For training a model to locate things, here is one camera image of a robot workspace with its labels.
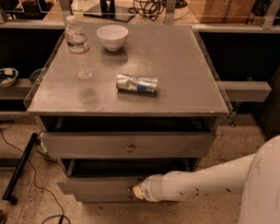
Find black floor cable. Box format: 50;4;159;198
0;119;81;224

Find grey drawer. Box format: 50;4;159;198
41;132;216;159
57;158;194;204

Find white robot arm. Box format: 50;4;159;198
133;136;280;224

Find clear plastic water bottle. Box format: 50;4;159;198
64;16;93;79

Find grey top drawer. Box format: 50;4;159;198
41;132;216;159

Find black monitor stand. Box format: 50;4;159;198
83;0;135;22

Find crushed silver blue can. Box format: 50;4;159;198
116;74;158;94

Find grey side shelf beam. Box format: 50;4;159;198
217;81;272;102

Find black coiled cables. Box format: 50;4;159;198
127;0;166;21

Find black bar on floor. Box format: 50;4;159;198
3;134;38;205

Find bowl with dark contents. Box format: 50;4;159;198
0;67;18;88

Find white ceramic bowl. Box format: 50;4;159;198
97;24;129;52

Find grey drawer cabinet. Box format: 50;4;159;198
21;18;236;183

